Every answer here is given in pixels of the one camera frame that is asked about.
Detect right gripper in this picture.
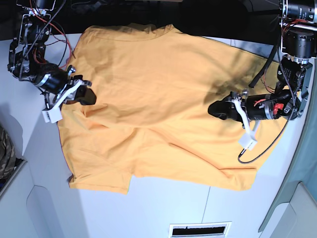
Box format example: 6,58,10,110
34,64,97,109

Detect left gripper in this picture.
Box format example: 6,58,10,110
208,91,280,125

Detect yellow t-shirt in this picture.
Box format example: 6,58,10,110
58,24,287,194

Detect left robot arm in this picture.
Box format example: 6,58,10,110
208,0,317,130

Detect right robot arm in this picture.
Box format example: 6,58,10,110
7,0,97,110

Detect camouflage cloth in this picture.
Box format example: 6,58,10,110
0,126,16,179

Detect white floor vent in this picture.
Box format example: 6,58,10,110
168,222,232,238

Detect white right bin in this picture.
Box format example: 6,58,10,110
260,182,317,238

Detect white bin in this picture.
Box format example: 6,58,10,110
0,161,64,238
260,182,317,238

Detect white left bin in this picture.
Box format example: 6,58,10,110
0,161,64,238

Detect braided camera cable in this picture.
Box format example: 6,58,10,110
237,19,298,164

